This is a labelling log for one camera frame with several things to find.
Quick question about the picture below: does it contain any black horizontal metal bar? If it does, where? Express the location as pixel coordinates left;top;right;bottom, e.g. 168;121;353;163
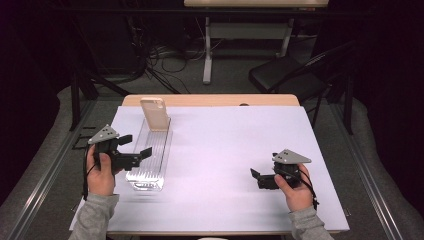
49;7;371;18

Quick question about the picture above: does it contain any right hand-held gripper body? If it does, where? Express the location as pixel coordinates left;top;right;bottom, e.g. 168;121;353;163
257;148;313;191

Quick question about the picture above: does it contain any person's left hand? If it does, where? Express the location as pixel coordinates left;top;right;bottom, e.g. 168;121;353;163
85;153;123;197

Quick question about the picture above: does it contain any aluminium floor rail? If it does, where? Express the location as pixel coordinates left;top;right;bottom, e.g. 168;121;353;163
329;101;404;240
4;99;99;240

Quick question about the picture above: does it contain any black folding chair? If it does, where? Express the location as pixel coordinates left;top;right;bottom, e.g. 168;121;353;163
248;39;359;129

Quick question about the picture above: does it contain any wooden table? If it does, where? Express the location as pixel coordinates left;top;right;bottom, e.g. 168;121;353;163
75;93;341;237

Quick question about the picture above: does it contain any white-legged desk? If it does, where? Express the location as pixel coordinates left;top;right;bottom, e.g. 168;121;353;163
183;0;329;85

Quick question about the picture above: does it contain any hand-held gripper black cable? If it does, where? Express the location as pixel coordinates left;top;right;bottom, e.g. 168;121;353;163
283;168;320;211
82;143;98;201

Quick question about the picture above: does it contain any beige phone case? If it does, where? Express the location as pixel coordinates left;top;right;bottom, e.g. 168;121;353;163
139;96;172;132

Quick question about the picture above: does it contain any black metal stand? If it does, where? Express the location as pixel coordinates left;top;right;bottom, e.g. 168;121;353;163
68;71;133;132

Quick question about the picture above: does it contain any right hand-held gripper black cable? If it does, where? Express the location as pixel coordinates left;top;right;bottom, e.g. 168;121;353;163
283;168;320;211

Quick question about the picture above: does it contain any white table board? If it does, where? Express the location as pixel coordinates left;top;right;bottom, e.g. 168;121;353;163
68;105;351;234

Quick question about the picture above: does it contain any left hand-held gripper black cable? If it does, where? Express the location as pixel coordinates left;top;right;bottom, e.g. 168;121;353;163
82;143;98;201

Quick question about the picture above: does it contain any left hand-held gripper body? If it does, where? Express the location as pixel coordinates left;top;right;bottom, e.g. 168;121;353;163
87;124;143;172

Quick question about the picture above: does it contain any person's right hand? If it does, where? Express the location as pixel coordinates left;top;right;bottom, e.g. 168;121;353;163
273;163;316;213

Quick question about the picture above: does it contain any clear plastic packaging tray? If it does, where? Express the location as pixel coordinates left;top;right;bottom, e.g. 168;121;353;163
125;116;174;193

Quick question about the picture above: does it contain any bundle of floor cables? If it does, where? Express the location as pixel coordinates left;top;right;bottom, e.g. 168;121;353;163
128;16;228;94

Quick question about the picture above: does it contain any dark curtain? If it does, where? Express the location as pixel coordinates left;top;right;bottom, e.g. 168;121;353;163
0;0;73;204
349;0;424;218

